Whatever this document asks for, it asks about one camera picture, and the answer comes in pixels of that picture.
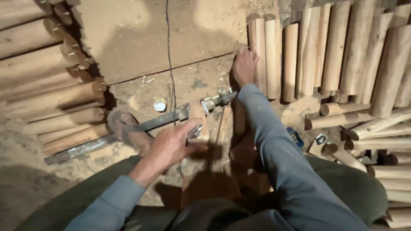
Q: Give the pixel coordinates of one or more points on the long flat metal bar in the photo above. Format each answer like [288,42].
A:
[160,122]

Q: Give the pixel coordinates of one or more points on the person's right fingers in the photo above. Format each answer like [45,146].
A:
[246,53]

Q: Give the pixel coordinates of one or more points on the blue packet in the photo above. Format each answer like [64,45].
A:
[294,137]

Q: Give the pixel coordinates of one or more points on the person's left hand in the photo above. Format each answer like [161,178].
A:
[168,149]

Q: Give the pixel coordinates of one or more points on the pile of large wooden logs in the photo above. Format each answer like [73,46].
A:
[35,70]

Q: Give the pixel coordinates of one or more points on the heap of thin wooden dowels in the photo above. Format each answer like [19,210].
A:
[382,141]

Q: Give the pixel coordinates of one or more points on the small dark packet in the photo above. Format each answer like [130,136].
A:
[321,139]

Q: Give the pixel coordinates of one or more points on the brown sandal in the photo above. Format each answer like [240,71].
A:
[113,123]

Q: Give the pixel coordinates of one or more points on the person's foot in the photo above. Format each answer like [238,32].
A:
[141,140]

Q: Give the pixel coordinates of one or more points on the person's green trousers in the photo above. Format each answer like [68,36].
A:
[64,205]

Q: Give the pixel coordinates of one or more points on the metal clamp head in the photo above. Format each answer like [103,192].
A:
[212,102]

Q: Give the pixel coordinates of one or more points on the light wooden workpiece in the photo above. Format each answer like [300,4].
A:
[198,113]

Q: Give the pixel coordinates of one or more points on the brown wooden board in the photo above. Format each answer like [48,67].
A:
[208,189]

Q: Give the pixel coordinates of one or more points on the shiny metal hand tool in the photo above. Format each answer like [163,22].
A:
[196,131]

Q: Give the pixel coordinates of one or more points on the small white round lid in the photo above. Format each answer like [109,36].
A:
[160,105]

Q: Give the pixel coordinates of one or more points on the person's right hand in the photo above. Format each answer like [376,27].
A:
[244,69]

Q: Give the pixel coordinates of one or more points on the pale wooden cylinder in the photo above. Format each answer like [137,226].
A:
[260,38]

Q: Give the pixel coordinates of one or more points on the row of wooden cylinders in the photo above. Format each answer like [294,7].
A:
[334,54]

